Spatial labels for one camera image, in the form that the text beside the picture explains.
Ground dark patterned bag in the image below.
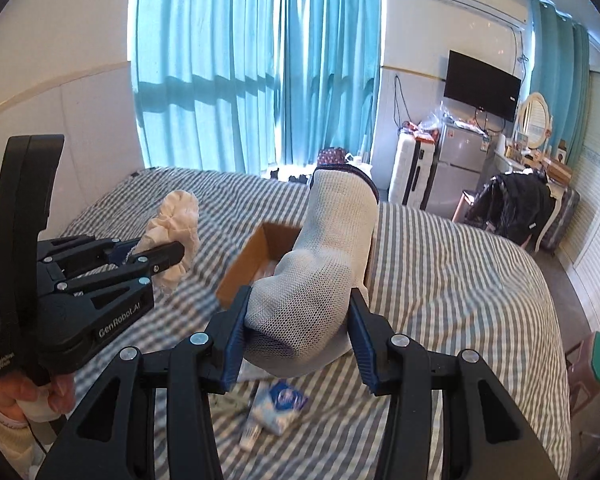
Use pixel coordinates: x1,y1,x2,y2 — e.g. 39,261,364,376
317,146,352,166

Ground blue white tissue packet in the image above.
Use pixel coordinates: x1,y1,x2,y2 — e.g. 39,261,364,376
251,379,311,436

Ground green topped stool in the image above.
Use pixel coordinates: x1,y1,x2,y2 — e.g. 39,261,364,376
564,330,600,417

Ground grey mesh sock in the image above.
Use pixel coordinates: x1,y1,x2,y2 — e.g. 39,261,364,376
243,164,381,377

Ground clear plastic bags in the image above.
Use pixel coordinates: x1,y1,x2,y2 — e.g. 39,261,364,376
404,101,487,137

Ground black wall cable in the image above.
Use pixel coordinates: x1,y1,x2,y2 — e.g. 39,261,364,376
392,72,412,132

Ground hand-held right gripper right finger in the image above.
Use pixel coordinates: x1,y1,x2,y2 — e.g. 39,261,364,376
349,287,576,480

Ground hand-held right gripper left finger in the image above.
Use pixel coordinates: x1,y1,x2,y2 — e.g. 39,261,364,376
35,284,255,480

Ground silver refrigerator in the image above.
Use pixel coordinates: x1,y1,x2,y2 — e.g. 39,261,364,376
422,120,492,219

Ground person's left forearm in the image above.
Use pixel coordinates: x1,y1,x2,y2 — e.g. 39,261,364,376
0,392,46,480

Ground narrow teal curtain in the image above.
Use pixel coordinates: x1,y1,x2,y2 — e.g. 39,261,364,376
526,0,592,157

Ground white suitcase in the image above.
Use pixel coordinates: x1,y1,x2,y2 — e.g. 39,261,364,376
387,131,439,209

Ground black jacket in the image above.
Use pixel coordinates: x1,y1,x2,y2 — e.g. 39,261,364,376
472,170,557,249

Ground white oval mirror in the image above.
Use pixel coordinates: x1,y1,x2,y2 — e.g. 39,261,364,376
515,92,554,150

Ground white tube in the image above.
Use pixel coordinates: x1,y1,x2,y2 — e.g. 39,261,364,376
238,420,264,451

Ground cream ruffled sock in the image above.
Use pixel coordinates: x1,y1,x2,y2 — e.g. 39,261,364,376
129,189,201,297

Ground white dressing table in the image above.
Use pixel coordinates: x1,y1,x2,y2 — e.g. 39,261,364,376
494,147,582,254

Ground cardboard box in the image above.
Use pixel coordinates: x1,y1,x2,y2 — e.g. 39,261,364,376
215,222,377,312

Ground black television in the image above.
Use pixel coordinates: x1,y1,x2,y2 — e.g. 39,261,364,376
443,50,522,122

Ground striped bed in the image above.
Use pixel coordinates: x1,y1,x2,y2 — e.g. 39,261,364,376
59,166,574,480

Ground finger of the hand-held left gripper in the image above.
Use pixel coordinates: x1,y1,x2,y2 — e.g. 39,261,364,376
36,233,142,275
55,241,187,293

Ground person's left hand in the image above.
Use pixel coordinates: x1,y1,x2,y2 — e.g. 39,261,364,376
0,374,77,417

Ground wide teal curtain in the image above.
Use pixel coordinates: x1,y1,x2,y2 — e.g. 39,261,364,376
129,0,287,177

